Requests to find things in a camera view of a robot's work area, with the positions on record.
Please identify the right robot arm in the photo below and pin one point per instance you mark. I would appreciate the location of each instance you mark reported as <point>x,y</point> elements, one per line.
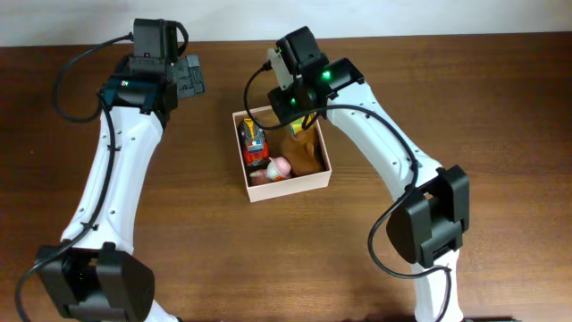
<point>430,213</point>

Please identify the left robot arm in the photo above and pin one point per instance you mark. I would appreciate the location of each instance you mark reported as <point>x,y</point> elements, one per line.
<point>92,275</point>

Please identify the white open cardboard box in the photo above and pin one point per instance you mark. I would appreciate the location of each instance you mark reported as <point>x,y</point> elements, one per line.
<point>274,138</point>

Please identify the brown plush toy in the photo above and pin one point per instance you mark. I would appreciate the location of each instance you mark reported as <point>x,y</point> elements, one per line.
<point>301,151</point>

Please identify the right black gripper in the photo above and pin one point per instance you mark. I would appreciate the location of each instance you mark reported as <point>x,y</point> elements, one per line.
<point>278,104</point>

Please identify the multicolour puzzle cube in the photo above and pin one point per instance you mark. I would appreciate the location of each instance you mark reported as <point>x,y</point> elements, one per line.
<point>298,125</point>

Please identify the red grey toy truck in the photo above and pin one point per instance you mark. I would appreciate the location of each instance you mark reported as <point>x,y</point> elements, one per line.
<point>254,146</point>

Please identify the pink white duck toy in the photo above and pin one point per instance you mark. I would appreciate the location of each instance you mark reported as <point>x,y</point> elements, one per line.
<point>277,170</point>

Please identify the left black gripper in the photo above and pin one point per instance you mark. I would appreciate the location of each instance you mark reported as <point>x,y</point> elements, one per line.
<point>195,75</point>

